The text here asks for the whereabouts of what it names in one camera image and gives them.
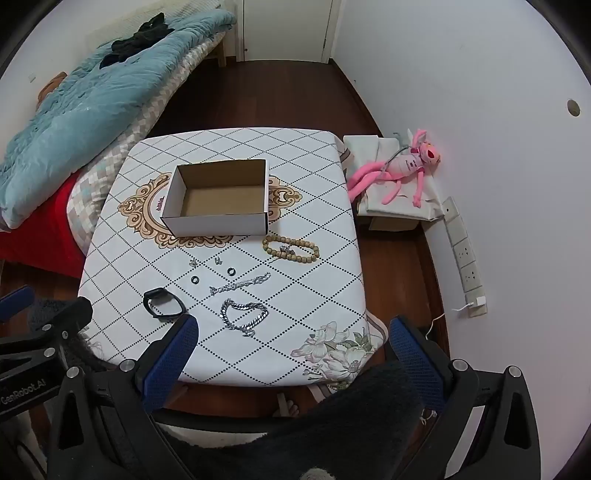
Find chunky silver chain bracelet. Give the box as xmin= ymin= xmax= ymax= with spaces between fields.
xmin=221 ymin=298 xmax=269 ymax=337

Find white cable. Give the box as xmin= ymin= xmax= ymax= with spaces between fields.
xmin=422 ymin=302 xmax=469 ymax=340

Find checkered quilt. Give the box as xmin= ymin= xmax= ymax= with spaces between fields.
xmin=66 ymin=41 xmax=218 ymax=254

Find white door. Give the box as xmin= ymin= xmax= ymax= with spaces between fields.
xmin=236 ymin=0 xmax=334 ymax=64

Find wooden bead bracelet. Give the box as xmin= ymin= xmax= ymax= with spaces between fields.
xmin=262 ymin=234 xmax=320 ymax=265

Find red bed sheet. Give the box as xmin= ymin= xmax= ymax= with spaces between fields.
xmin=0 ymin=178 xmax=88 ymax=279

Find white power strip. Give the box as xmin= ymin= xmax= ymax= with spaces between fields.
xmin=442 ymin=196 xmax=489 ymax=317

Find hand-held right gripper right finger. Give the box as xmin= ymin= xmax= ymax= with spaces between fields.
xmin=388 ymin=315 xmax=541 ymax=480

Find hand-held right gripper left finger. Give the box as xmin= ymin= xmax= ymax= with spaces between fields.
xmin=46 ymin=314 xmax=199 ymax=480

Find grey cord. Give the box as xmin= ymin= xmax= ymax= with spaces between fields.
xmin=385 ymin=131 xmax=414 ymax=169

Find thin silver chain bracelet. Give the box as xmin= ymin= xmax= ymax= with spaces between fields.
xmin=210 ymin=272 xmax=272 ymax=296

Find black garment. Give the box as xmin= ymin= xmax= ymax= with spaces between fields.
xmin=102 ymin=12 xmax=175 ymax=68

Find white diamond-patterned tablecloth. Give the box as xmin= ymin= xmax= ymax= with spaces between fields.
xmin=78 ymin=127 xmax=384 ymax=386

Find wooden bed frame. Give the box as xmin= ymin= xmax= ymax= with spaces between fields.
xmin=203 ymin=34 xmax=228 ymax=68

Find pink plush toy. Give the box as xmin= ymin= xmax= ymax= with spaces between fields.
xmin=347 ymin=128 xmax=441 ymax=208

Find light blue fluffy blanket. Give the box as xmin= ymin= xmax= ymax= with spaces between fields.
xmin=0 ymin=9 xmax=237 ymax=230

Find dark fuzzy trousers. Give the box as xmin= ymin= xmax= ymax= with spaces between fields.
xmin=157 ymin=360 xmax=428 ymax=480

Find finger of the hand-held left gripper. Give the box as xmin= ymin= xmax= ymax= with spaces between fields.
xmin=0 ymin=298 xmax=93 ymax=370
xmin=0 ymin=285 xmax=35 ymax=324

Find person's bare foot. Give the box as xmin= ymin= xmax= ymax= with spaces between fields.
xmin=272 ymin=392 xmax=301 ymax=418

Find white cardboard box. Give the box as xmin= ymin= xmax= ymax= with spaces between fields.
xmin=160 ymin=159 xmax=270 ymax=237

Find brown cushion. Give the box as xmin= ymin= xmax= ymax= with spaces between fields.
xmin=37 ymin=72 xmax=68 ymax=103

